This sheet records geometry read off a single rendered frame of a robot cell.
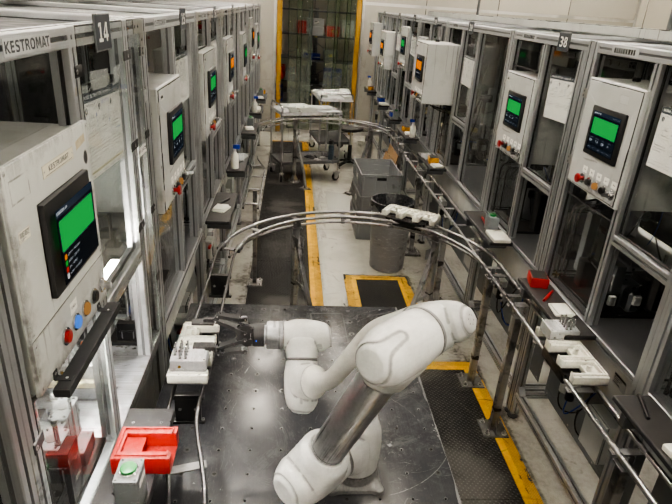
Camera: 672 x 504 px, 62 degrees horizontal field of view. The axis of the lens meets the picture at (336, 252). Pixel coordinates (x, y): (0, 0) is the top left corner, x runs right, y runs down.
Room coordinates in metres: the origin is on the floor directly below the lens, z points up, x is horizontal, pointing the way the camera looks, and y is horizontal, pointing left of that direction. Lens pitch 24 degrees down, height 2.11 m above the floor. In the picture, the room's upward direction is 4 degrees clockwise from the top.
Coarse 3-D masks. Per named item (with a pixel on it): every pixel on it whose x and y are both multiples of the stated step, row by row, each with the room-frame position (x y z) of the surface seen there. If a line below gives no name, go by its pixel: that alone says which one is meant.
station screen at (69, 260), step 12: (84, 192) 1.16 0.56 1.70; (72, 204) 1.08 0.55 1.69; (60, 216) 1.02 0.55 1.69; (96, 228) 1.20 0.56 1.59; (60, 240) 1.00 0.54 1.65; (84, 240) 1.12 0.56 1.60; (96, 240) 1.19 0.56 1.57; (72, 252) 1.05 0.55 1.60; (84, 252) 1.11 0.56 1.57; (72, 264) 1.04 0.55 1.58; (72, 276) 1.03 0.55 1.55
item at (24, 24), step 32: (0, 32) 0.99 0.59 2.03; (32, 32) 1.09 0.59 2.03; (64, 32) 1.24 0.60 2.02; (96, 32) 1.43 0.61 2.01; (0, 256) 0.84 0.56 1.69; (0, 288) 0.82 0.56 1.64; (128, 288) 1.76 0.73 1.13; (160, 288) 1.88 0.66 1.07; (128, 320) 1.75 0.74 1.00; (160, 320) 1.85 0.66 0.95; (160, 352) 1.84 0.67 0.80; (160, 384) 1.85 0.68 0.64; (32, 416) 0.84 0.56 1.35; (32, 448) 0.82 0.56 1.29
